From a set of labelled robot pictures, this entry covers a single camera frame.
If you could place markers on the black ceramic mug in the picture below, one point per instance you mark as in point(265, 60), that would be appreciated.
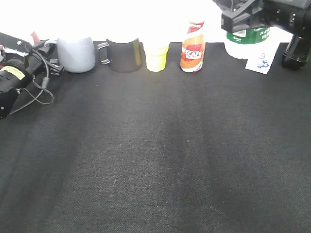
point(121, 57)

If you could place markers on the Nescafe coffee bottle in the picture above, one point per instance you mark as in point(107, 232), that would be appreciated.
point(193, 48)

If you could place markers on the pink ceramic mug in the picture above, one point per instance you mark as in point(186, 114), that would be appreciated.
point(2, 54)

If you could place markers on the yellow paper cup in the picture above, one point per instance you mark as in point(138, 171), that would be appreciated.
point(156, 55)

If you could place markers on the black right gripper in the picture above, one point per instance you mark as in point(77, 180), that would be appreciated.
point(293, 16)

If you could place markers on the green label water bottle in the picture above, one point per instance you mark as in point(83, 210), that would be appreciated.
point(242, 44)

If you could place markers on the grey ceramic mug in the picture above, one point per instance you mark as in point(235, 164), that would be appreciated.
point(76, 55)

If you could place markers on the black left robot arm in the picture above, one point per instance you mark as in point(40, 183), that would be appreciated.
point(13, 81)

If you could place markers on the cola bottle red label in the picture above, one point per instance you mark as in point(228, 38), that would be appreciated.
point(297, 53)

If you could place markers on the white blueberry milk carton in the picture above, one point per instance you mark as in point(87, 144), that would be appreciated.
point(262, 58)

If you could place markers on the black tablecloth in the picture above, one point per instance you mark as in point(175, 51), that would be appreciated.
point(223, 150)

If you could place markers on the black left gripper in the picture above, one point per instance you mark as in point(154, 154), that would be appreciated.
point(27, 57)

